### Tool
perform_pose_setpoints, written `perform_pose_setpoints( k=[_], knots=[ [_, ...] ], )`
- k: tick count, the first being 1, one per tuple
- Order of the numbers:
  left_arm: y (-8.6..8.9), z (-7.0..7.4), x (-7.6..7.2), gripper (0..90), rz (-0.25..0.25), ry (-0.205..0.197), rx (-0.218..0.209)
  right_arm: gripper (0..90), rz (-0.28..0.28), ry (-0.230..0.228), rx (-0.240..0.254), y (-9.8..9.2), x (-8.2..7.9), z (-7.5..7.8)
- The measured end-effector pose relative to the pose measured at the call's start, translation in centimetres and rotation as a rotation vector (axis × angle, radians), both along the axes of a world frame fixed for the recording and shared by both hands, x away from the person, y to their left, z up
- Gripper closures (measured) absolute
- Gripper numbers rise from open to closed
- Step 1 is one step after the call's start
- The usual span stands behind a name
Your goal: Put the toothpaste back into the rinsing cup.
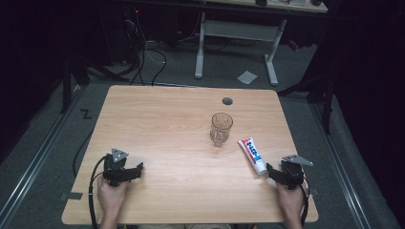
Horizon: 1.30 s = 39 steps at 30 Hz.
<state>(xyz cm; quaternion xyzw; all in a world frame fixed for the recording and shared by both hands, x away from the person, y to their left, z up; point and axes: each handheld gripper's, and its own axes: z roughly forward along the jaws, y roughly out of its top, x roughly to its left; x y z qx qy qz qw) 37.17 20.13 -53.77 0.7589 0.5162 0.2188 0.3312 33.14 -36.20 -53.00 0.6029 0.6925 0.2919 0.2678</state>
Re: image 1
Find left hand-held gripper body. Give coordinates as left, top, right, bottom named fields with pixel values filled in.
left=102, top=147, right=132, bottom=187

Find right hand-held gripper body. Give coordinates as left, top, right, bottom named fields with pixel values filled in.
left=280, top=155, right=314, bottom=191

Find white toothpaste tube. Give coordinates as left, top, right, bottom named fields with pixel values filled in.
left=237, top=136, right=268, bottom=177

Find clear glass cup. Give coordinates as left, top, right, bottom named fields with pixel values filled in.
left=209, top=112, right=234, bottom=148

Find person's right hand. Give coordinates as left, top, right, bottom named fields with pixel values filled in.
left=275, top=181, right=306, bottom=221

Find person's left hand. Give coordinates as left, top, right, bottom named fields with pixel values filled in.
left=96, top=176, right=129, bottom=220

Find grey tape strip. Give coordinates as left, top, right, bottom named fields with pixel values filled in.
left=59, top=191, right=84, bottom=201

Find black metal stand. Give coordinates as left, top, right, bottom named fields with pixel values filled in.
left=59, top=53, right=130, bottom=115
left=277, top=74, right=335, bottom=135

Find grey paper sheet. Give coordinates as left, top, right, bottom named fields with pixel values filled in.
left=236, top=70, right=259, bottom=86

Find white-framed wooden desk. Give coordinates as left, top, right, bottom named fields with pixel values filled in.
left=194, top=0, right=330, bottom=87

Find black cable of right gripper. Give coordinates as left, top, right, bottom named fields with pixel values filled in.
left=299, top=177, right=311, bottom=227

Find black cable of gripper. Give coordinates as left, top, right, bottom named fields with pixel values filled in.
left=299, top=177, right=311, bottom=227
left=88, top=155, right=108, bottom=229

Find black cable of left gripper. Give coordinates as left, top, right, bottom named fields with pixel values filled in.
left=88, top=155, right=108, bottom=229

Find metal floor rail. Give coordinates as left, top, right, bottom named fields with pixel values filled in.
left=0, top=85, right=84, bottom=225
left=309, top=103, right=373, bottom=229

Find black floor cables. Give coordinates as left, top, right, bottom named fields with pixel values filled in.
left=122, top=8, right=168, bottom=87

